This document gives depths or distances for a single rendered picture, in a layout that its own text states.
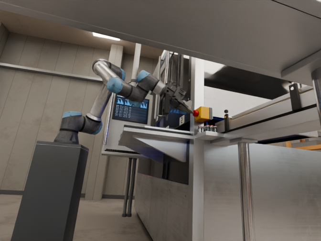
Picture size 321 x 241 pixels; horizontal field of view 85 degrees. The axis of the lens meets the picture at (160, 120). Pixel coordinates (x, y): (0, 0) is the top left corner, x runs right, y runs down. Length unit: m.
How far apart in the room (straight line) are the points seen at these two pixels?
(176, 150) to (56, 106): 3.97
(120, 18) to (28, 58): 5.29
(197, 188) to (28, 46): 5.30
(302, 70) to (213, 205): 0.87
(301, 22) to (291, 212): 1.27
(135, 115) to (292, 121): 1.60
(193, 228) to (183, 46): 0.92
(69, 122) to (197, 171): 0.87
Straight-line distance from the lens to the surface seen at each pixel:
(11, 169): 4.82
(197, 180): 1.02
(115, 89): 0.88
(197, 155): 1.03
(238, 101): 1.28
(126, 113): 2.01
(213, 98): 1.17
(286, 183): 1.42
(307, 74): 0.36
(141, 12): 0.23
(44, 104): 4.86
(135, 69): 2.32
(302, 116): 0.70
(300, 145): 5.59
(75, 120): 1.30
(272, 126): 0.76
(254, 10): 0.24
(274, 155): 1.37
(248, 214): 0.93
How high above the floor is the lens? 0.67
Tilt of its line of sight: 16 degrees up
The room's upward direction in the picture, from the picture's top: 4 degrees clockwise
